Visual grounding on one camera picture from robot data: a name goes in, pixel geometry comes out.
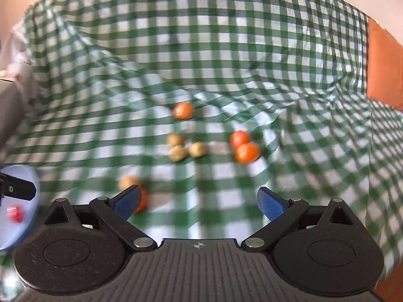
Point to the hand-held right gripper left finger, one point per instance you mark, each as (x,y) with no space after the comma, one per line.
(127,202)

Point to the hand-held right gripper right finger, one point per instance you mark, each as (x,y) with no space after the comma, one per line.
(270,203)

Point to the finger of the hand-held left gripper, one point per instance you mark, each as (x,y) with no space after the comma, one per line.
(19,187)

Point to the kiwi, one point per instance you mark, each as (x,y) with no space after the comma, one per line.
(128,182)
(198,149)
(178,153)
(175,139)

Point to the red fruit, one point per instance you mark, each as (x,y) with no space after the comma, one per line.
(15,214)

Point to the light blue plate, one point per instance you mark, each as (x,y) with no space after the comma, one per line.
(26,220)

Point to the white printed pillow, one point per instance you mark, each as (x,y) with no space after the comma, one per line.
(17,56)

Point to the green checked cloth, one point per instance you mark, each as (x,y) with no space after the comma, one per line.
(220,53)

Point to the orange-brown cushion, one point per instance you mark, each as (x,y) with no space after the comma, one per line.
(384,69)

